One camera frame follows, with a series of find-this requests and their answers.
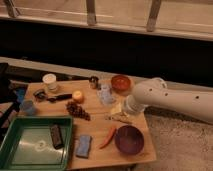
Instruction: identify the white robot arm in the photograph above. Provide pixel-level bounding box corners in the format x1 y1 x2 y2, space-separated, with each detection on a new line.
111 75 213 124

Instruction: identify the orange bowl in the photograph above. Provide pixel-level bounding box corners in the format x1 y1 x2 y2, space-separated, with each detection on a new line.
111 75 131 92

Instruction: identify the purple bowl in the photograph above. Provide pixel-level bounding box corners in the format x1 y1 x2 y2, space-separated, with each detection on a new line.
114 125 144 155

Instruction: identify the clear plastic bottle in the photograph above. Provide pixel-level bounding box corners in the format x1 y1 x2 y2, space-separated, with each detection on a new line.
97 84 115 105

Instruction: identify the small metal cup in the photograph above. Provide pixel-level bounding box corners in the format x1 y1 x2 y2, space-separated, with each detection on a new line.
89 76 99 89

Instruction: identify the dark grape bunch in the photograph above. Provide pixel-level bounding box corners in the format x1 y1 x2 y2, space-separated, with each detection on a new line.
66 101 90 121

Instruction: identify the orange fruit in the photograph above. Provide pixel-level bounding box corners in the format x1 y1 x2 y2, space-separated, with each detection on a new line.
72 90 84 103

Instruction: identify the blue sponge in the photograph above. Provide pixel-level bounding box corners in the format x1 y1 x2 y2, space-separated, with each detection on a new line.
75 135 92 158

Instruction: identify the dark brown block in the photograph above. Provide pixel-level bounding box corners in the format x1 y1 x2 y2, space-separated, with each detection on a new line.
50 124 64 149

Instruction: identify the white paper cup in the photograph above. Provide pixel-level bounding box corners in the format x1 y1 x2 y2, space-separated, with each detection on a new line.
42 74 58 92

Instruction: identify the dark small object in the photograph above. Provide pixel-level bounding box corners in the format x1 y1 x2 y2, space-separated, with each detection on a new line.
33 89 46 101

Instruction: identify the blue cup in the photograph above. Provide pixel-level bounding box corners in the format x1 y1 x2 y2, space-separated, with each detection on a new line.
20 100 36 116

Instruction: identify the green plastic tray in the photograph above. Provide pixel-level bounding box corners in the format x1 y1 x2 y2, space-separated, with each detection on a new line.
0 116 73 171

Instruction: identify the black handled tool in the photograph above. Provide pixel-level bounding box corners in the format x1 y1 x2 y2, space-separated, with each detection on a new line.
46 94 72 103

